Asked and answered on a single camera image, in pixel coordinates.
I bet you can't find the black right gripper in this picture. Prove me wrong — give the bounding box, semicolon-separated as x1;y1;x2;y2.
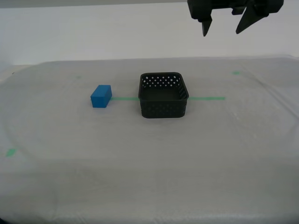
186;0;285;37

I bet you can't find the black perforated plastic basket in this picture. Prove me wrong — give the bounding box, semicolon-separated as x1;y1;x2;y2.
138;72;190;119

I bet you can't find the blue rectangular block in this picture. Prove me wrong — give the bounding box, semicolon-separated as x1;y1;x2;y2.
90;84;113;109

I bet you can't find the long green tape strip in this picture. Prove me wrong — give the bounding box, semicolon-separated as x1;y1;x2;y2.
109;96;226;102

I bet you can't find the white translucent table cover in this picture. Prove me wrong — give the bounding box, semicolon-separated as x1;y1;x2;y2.
0;55;299;224

